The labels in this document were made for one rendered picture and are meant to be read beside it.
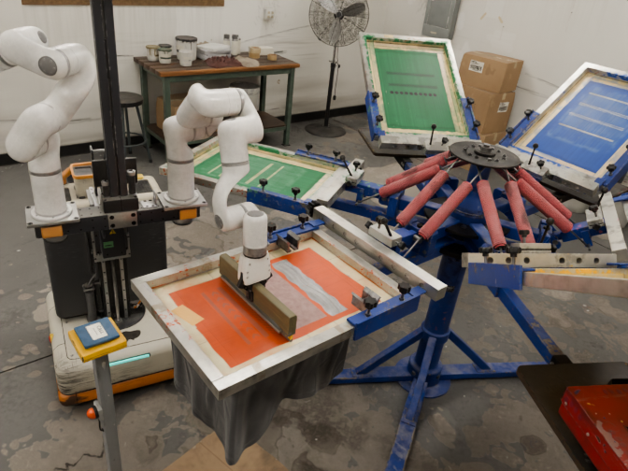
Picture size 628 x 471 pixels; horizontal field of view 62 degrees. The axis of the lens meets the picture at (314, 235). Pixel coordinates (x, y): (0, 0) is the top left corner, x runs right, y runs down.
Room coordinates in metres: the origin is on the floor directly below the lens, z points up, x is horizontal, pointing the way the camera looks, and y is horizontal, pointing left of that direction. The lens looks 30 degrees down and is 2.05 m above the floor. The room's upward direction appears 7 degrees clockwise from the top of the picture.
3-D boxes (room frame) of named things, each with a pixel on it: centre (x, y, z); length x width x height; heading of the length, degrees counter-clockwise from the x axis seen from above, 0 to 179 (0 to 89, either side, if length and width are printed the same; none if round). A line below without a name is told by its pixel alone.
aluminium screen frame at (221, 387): (1.46, 0.10, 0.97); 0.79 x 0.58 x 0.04; 132
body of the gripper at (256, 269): (1.40, 0.18, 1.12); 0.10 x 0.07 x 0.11; 133
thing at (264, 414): (1.27, 0.00, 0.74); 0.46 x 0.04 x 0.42; 132
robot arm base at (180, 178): (1.77, 0.52, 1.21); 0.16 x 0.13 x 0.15; 31
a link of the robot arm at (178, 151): (1.76, 0.50, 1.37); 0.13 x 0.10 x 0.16; 133
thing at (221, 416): (1.26, 0.32, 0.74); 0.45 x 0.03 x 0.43; 42
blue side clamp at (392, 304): (1.41, -0.26, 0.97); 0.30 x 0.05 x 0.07; 132
